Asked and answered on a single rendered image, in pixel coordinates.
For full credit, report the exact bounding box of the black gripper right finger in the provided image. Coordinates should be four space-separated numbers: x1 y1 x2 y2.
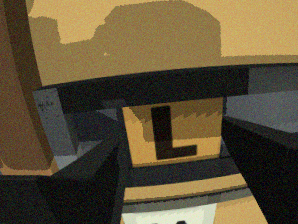
221 116 298 224

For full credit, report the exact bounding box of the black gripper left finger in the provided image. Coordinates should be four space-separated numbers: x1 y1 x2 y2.
0 128 129 224

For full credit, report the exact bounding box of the tan tile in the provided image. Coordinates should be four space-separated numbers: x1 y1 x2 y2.
122 97 222 168

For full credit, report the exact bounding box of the white paper ticket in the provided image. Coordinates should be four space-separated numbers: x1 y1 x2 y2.
122 202 217 224

